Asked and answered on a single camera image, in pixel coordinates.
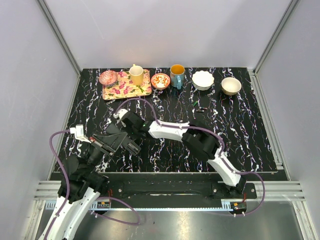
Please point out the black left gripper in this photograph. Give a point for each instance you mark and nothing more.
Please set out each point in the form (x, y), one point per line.
(109, 143)

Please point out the yellow mug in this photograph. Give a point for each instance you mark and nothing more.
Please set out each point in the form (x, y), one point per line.
(136, 74)

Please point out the left connector box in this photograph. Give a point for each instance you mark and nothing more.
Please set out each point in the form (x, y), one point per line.
(103, 204)

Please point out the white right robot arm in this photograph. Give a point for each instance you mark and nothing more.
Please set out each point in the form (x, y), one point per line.
(205, 146)

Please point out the blue mug orange inside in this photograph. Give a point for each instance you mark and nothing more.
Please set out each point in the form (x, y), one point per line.
(177, 76)

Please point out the floral rectangular tray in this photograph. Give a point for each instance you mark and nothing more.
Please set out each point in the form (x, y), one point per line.
(124, 87)

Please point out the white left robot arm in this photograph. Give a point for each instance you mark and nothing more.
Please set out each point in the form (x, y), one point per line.
(81, 184)

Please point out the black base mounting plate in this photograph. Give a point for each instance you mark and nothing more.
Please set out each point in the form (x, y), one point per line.
(205, 185)

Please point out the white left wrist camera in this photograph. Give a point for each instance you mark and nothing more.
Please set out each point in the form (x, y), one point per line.
(79, 134)

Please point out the beige round bowl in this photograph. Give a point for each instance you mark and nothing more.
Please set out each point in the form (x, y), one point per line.
(231, 86)

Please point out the connector box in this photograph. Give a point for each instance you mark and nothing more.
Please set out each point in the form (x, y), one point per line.
(239, 206)
(103, 204)

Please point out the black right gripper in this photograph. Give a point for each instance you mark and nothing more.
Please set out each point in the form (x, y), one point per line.
(126, 127)

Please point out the orange floral small bowl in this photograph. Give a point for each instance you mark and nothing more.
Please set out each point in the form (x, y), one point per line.
(160, 81)

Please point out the right connector box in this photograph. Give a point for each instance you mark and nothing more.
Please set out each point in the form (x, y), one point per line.
(239, 206)

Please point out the white scalloped bowl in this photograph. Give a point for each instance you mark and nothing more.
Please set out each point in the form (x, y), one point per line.
(202, 80)

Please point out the pink patterned bowl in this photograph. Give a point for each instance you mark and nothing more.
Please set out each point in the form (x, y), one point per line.
(108, 78)

